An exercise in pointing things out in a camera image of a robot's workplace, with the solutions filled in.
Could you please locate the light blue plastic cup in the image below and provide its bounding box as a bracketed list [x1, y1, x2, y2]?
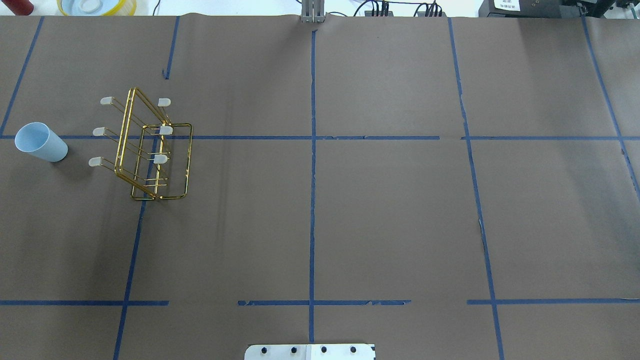
[14, 121, 69, 163]

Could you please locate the yellow rimmed tape roll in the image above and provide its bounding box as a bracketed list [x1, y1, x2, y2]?
[56, 0, 137, 17]

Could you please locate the red cylinder bottle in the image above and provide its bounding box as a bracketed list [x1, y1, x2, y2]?
[1, 0, 35, 16]

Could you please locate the gold wire cup holder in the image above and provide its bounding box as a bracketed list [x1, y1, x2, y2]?
[87, 87, 194, 201]

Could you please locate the aluminium camera post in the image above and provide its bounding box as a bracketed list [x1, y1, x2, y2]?
[299, 0, 326, 24]

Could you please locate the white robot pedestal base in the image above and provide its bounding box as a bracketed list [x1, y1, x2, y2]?
[244, 343, 377, 360]

